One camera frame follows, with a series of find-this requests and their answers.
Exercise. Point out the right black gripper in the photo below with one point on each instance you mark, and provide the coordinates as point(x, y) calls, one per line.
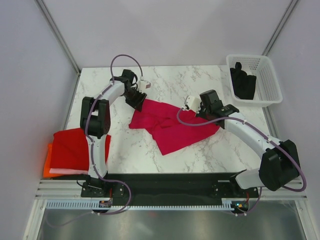
point(200, 114)

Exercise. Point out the magenta t shirt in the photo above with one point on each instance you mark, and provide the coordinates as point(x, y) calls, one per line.
point(160, 120)

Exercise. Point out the white plastic basket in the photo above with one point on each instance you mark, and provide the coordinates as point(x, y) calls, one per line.
point(267, 88)

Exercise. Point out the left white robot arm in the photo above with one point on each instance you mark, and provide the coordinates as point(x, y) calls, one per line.
point(95, 121)

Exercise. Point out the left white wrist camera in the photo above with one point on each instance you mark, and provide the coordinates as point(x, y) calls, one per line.
point(142, 85)

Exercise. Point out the black t shirt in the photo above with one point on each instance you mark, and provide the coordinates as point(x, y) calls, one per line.
point(244, 85)

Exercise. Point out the red folded t shirt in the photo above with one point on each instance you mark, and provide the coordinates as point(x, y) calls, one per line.
point(70, 150)

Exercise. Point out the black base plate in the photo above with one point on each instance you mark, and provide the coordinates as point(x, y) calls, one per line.
point(212, 185)

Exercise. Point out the orange folded t shirt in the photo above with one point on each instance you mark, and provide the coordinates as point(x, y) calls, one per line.
point(48, 173)

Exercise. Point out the white slotted cable duct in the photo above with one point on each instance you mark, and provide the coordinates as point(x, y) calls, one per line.
point(161, 204)

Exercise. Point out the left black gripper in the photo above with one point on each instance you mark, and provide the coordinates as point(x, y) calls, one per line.
point(138, 103)

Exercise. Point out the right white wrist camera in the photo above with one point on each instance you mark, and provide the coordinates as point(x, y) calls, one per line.
point(191, 103)

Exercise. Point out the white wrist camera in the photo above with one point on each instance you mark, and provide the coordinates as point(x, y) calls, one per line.
point(142, 85)
point(191, 103)

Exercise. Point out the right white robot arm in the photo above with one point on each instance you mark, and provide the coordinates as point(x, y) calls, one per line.
point(279, 159)

